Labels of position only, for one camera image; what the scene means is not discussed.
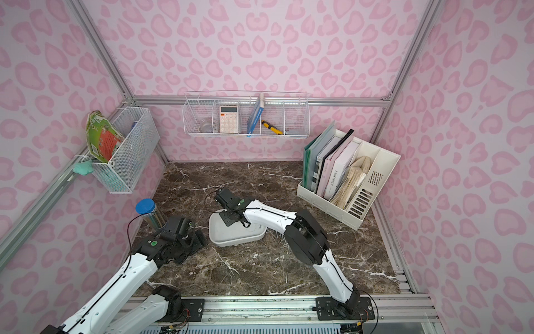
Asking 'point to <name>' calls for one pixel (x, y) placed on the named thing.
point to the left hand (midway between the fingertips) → (201, 240)
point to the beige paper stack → (351, 182)
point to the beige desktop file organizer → (382, 163)
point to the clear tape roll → (206, 126)
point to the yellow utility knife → (272, 127)
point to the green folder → (309, 154)
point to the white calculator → (229, 119)
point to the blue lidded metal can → (148, 207)
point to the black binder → (348, 133)
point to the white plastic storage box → (220, 234)
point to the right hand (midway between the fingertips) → (228, 213)
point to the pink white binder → (336, 166)
